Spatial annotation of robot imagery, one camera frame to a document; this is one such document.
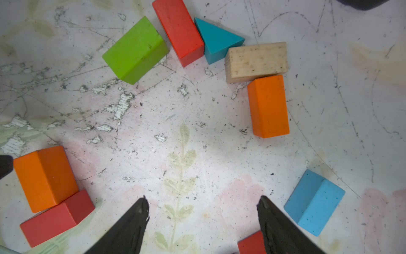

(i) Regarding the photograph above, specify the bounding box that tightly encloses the red block lower right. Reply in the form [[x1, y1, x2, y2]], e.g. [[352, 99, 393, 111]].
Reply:
[[238, 231, 266, 254]]

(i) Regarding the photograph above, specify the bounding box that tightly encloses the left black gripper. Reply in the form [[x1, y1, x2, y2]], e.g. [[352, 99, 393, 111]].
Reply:
[[0, 155, 13, 179]]

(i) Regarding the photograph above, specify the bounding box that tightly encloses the orange rectangular block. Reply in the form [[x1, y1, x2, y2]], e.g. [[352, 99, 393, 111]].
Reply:
[[247, 75, 290, 139]]

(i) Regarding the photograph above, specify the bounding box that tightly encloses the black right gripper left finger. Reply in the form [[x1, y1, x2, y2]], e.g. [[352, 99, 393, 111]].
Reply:
[[86, 197, 149, 254]]

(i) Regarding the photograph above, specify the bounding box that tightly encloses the natural wood rectangular block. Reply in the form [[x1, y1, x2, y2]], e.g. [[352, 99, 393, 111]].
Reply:
[[225, 42, 289, 84]]

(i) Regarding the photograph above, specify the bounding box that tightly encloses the green rectangular block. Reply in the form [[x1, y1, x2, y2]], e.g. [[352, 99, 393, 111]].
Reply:
[[102, 16, 169, 85]]

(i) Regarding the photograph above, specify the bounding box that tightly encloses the light blue block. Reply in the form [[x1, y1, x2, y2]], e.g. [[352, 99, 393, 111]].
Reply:
[[284, 169, 345, 237]]

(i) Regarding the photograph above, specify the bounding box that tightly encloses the dark red rectangular block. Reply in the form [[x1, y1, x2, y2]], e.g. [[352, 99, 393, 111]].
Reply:
[[20, 189, 95, 248]]

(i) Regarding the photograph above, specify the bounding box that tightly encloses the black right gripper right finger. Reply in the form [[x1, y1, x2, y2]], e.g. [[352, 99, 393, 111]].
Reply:
[[257, 195, 325, 254]]

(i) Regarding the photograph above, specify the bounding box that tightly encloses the teal triangular block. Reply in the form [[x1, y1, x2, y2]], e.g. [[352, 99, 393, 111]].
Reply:
[[194, 18, 245, 65]]

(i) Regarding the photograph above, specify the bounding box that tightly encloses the orange block near green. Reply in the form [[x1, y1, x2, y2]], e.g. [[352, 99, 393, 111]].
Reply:
[[13, 146, 79, 213]]

